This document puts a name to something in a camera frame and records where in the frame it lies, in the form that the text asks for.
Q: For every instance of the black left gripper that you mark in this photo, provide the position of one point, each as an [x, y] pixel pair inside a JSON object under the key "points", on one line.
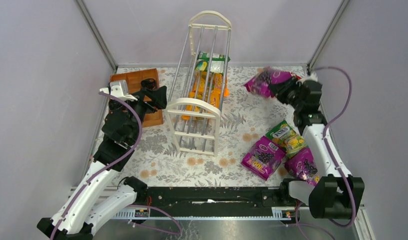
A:
{"points": [[146, 100]]}

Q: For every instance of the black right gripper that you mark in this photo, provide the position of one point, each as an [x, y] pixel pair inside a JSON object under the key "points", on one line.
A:
{"points": [[284, 91]]}

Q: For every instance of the purple grape candy bag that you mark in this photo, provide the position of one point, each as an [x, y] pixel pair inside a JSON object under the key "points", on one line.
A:
{"points": [[261, 82], [303, 169], [264, 158]]}

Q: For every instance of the green Fox's candy bag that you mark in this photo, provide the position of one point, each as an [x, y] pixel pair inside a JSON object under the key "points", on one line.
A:
{"points": [[216, 62]]}

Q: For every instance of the purple grape candy bag front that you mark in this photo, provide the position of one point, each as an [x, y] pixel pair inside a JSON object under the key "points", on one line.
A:
{"points": [[264, 158]]}

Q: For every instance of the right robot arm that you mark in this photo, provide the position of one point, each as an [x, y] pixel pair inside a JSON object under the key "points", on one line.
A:
{"points": [[337, 194]]}

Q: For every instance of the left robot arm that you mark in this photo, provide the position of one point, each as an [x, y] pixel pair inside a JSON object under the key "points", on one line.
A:
{"points": [[80, 218]]}

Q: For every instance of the cream and metal shelf rack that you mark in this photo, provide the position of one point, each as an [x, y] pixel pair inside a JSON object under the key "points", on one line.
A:
{"points": [[195, 122]]}

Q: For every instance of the yellow green candy bag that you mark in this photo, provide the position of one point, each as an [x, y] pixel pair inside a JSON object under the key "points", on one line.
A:
{"points": [[287, 138]]}

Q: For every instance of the brown wooden compartment tray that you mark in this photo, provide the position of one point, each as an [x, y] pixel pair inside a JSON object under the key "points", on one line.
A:
{"points": [[134, 79]]}

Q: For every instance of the floral table mat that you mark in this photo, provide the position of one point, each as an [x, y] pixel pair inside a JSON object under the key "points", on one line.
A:
{"points": [[246, 117]]}

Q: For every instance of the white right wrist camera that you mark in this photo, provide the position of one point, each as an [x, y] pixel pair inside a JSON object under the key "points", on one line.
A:
{"points": [[311, 77]]}

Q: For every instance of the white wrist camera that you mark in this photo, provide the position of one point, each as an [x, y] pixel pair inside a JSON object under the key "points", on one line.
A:
{"points": [[118, 89], [311, 77]]}

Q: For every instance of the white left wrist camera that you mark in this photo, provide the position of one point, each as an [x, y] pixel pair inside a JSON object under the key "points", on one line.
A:
{"points": [[118, 89]]}

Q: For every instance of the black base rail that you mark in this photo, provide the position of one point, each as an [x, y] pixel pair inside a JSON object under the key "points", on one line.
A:
{"points": [[211, 203]]}

